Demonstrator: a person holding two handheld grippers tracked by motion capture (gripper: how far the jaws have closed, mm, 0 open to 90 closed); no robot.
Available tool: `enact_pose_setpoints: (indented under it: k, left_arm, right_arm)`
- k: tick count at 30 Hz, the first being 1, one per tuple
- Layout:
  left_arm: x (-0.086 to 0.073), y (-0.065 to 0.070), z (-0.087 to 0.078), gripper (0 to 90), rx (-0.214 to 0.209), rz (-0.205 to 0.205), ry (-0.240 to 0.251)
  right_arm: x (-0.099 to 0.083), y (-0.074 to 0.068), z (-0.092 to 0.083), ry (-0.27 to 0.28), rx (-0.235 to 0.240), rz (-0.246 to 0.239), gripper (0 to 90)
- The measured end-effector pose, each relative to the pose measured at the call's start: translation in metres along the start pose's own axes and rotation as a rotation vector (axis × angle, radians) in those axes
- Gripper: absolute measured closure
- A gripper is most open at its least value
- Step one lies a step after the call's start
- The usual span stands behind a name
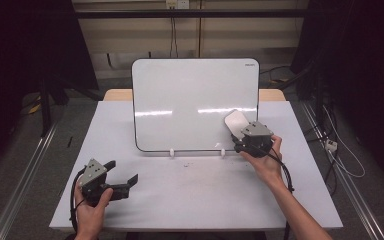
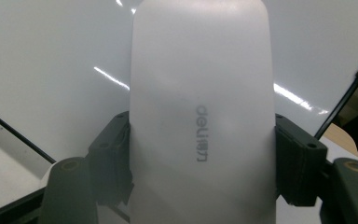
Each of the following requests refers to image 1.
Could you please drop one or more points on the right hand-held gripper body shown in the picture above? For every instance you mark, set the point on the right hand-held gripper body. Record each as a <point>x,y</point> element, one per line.
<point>255,141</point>

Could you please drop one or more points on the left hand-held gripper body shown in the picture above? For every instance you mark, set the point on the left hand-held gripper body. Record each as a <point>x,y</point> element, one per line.
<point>93,183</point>

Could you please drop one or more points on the white whiteboard eraser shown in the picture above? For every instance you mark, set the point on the white whiteboard eraser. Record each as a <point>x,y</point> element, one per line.
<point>235,121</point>

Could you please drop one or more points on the white magnetic whiteboard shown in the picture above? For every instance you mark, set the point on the white magnetic whiteboard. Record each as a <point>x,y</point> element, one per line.
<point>180,93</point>

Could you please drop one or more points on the person's right hand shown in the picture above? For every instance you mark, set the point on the person's right hand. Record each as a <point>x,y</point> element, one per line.
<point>266,166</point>

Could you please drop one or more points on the person's left hand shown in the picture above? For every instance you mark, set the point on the person's left hand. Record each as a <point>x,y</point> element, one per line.
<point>91,216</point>

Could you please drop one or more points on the white whiteboard stand foot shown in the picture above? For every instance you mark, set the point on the white whiteboard stand foot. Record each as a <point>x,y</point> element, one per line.
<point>223,153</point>
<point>172,153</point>

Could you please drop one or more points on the small black floor item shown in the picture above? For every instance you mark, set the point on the small black floor item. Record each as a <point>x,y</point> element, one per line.
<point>69,141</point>

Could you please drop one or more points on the wooden table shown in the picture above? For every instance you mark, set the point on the wooden table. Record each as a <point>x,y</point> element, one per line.
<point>116,95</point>

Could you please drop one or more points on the white power strip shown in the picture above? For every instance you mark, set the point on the white power strip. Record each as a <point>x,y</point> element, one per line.
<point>331,145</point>

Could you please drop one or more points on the black metal stand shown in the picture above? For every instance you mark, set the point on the black metal stand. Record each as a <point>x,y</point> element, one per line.
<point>46,106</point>

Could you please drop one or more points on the yellow floor tape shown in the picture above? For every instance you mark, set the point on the yellow floor tape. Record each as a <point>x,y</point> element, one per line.
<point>35,109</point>

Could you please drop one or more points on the black curtain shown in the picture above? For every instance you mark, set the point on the black curtain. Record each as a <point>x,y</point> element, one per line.
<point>363,66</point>
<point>20,50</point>

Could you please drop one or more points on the black horizontal bar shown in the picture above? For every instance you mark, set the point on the black horizontal bar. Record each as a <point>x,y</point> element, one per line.
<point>130,13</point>

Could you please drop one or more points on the aluminium floor rail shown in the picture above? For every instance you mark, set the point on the aluminium floor rail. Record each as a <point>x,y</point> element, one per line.
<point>23,180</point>
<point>353,186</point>

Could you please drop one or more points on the white wall outlet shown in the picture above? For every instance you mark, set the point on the white wall outlet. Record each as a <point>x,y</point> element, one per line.
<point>177,4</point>

